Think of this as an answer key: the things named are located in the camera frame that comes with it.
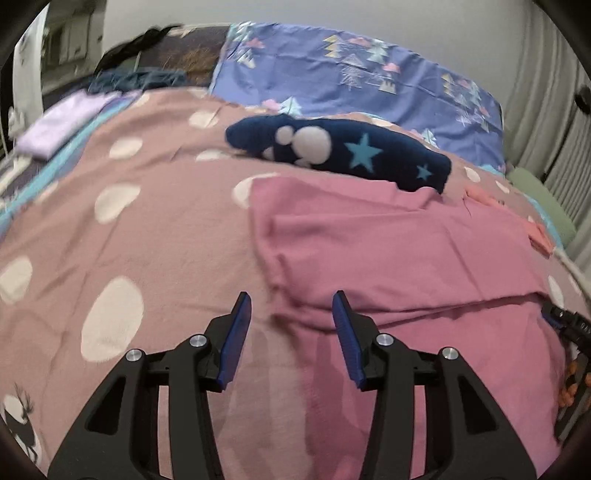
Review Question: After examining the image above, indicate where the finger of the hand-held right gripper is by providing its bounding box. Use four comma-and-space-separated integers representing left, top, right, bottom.
540, 302, 591, 357

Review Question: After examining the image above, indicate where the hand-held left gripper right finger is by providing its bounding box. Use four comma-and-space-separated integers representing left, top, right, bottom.
332, 291, 539, 480

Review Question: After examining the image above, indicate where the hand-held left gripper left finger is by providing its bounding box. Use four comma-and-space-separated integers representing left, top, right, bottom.
47, 292, 252, 480

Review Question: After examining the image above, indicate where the dark brown patterned pillow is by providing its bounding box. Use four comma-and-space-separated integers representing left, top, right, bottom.
139, 24, 232, 89

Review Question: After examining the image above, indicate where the blue tree print quilt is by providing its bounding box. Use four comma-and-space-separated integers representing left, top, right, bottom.
210, 21, 506, 169

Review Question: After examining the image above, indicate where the lavender folded cloth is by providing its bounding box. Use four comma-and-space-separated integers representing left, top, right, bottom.
16, 90, 123, 161

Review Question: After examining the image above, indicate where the navy star print garment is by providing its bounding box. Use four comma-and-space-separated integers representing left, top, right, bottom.
225, 114, 452, 195

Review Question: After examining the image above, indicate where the black cloth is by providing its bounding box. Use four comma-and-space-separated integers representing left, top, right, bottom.
98, 26, 174, 72

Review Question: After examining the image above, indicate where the grey curtain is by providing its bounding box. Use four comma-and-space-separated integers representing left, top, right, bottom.
501, 7, 591, 264

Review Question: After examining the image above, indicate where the dark teal cloth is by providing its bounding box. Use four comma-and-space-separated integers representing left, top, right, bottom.
87, 67, 189, 94

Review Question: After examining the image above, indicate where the green pillow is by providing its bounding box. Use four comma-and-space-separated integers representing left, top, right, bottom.
505, 167, 578, 247

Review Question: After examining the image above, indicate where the pink cloth garment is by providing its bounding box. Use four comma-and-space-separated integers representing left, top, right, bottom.
249, 174, 571, 480

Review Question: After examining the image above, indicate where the teal striped bed sheet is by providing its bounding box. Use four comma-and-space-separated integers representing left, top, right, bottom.
0, 90, 144, 238

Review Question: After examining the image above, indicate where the pink polka dot blanket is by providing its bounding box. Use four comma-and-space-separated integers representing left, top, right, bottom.
0, 85, 587, 480

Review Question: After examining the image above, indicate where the coral folded cloth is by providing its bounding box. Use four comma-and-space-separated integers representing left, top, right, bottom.
464, 184, 556, 256

